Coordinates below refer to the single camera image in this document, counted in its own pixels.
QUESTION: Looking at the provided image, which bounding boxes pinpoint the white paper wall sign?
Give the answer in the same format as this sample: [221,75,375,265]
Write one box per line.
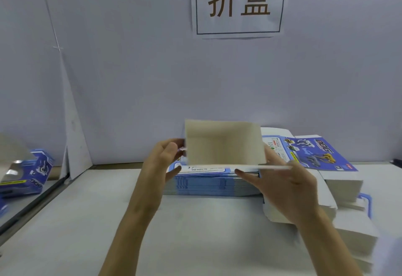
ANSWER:
[190,0,290,39]

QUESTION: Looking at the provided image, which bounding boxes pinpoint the person's right hand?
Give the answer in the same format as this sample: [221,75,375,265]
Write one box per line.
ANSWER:
[234,145,322,226]

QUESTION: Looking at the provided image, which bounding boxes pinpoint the person's right forearm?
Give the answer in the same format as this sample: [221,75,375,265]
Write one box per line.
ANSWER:
[295,209,363,276]

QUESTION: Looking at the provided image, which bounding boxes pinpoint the stack of boxes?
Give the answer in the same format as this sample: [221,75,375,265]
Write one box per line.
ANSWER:
[164,158,262,197]
[260,126,379,273]

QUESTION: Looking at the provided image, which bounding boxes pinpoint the person's left forearm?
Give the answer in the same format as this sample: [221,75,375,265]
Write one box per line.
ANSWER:
[98,205,157,276]

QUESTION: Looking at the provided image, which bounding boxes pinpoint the person's left hand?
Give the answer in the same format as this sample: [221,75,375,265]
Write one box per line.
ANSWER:
[127,137,187,218]

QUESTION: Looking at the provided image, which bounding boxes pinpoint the blue dog-print cardboard box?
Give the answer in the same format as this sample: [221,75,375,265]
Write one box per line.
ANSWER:
[183,119,294,173]

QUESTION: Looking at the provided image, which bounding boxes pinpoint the pile of blue boxes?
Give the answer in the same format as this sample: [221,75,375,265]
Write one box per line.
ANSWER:
[0,133,55,217]

